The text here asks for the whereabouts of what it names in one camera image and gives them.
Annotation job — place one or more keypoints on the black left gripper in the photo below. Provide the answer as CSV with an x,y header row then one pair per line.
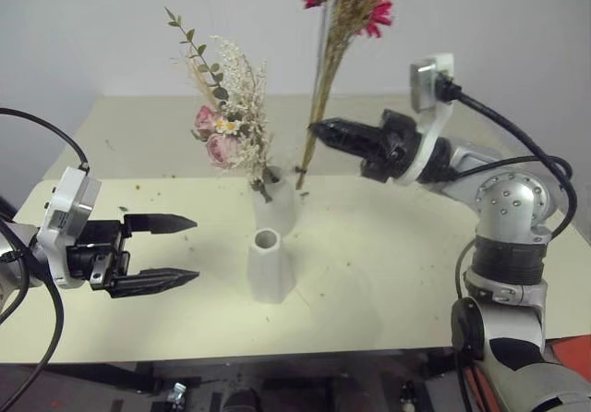
x,y
99,245

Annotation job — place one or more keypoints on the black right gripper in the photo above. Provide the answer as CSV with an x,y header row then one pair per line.
x,y
397,149

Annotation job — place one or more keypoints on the red flower dried grass bouquet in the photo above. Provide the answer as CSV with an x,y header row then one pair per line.
x,y
333,47

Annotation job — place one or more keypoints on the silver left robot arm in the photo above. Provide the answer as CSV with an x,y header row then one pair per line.
x,y
15,238

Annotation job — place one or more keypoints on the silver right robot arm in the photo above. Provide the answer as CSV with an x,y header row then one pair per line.
x,y
508,199

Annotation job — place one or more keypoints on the white ceramic vase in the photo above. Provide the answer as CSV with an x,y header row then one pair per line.
x,y
277,209
268,273

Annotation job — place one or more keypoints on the pink rose dried bouquet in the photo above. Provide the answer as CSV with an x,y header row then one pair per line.
x,y
240,102

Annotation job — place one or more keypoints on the white table mat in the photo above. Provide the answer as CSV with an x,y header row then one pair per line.
x,y
369,269

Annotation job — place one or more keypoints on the small metal clamp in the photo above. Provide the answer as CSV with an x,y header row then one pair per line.
x,y
177,392

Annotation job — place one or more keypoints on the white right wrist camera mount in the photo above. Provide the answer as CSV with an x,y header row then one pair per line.
x,y
431,130

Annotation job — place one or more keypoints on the black table frame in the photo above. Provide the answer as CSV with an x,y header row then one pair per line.
x,y
138,371

